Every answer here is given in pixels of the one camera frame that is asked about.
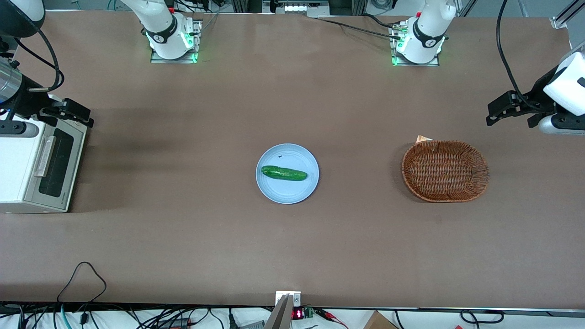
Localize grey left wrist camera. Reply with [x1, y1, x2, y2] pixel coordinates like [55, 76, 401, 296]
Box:
[538, 114, 585, 136]

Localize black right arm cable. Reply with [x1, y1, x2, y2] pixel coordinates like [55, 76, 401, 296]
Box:
[13, 28, 64, 93]

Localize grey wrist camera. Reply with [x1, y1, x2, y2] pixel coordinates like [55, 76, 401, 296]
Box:
[538, 114, 585, 136]
[0, 120, 40, 138]

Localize aluminium frame profile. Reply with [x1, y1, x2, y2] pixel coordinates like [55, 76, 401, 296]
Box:
[550, 0, 585, 29]

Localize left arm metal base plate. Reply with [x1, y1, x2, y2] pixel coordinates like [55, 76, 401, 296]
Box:
[389, 23, 440, 67]

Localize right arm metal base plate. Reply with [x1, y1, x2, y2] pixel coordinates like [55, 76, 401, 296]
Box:
[150, 19, 202, 64]

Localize black looped cable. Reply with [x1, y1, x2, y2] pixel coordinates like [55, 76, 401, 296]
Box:
[57, 261, 107, 304]

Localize green cucumber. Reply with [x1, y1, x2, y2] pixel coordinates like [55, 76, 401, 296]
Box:
[261, 165, 308, 181]

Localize light blue round plate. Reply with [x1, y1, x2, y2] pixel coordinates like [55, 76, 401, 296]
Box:
[255, 143, 319, 204]

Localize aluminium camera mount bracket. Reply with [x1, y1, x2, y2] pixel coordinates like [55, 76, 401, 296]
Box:
[265, 291, 302, 329]

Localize oven door with silver handle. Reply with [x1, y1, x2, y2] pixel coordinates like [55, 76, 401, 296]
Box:
[24, 122, 88, 213]

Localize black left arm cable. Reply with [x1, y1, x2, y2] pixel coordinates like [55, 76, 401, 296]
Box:
[496, 0, 544, 112]

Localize red black alligator clips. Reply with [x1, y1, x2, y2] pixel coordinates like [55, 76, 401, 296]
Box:
[314, 308, 349, 329]

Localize white toaster oven body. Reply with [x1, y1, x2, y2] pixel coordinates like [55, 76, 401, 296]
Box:
[0, 95, 88, 214]

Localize brown oval wicker basket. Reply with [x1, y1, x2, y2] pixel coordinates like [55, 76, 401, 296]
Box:
[402, 140, 490, 203]

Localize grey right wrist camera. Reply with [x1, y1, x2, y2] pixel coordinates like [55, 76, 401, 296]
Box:
[0, 120, 40, 138]

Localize black cable to arm base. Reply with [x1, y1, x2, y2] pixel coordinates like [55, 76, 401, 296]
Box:
[317, 17, 404, 40]

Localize brown cardboard box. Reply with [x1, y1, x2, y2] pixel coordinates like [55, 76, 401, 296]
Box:
[363, 311, 399, 329]

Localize black coiled cable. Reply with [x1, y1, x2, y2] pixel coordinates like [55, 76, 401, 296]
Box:
[459, 309, 504, 324]

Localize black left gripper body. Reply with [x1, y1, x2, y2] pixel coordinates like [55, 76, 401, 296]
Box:
[519, 66, 561, 129]

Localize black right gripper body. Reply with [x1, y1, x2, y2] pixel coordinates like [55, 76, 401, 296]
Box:
[7, 75, 59, 121]

